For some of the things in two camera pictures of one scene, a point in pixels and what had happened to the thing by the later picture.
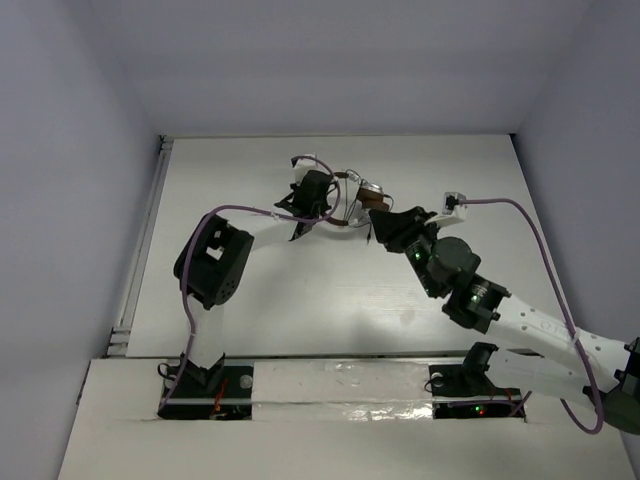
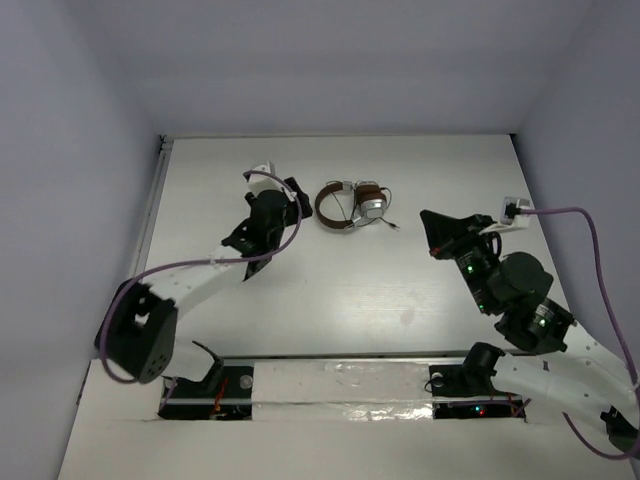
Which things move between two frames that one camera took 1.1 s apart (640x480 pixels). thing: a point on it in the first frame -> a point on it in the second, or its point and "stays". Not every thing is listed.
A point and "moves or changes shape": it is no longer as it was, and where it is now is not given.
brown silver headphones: [360, 191] moves or changes shape
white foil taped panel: [342, 390] stays
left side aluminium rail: [121, 336] stays
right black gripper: [399, 226] -> [447, 234]
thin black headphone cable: [369, 231] -> [353, 206]
